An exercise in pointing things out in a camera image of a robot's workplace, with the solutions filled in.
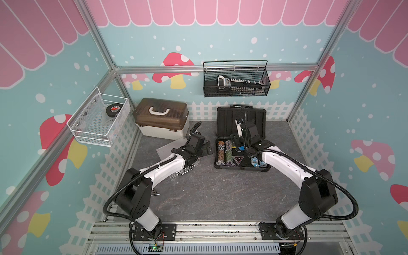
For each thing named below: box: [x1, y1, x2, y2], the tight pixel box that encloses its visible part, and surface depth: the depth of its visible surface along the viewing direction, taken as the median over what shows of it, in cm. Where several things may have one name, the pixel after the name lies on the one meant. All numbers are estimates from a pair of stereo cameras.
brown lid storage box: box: [132, 97, 191, 141], surface depth 101 cm
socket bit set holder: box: [216, 74, 263, 94], surface depth 91 cm
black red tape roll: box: [105, 103, 124, 118], surface depth 81 cm
